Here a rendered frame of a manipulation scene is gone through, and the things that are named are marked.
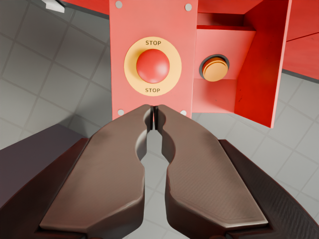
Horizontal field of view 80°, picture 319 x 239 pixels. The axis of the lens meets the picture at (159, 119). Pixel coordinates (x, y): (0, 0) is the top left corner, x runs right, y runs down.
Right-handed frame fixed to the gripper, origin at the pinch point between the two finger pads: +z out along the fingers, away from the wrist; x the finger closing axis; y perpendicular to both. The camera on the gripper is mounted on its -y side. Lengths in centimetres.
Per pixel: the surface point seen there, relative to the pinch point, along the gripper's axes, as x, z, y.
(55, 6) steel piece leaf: -46, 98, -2
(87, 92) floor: -34, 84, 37
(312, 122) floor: 92, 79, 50
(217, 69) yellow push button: 10.0, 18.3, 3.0
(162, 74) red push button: 1.1, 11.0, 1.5
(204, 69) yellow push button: 8.1, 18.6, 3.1
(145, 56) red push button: -0.9, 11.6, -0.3
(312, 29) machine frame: 38, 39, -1
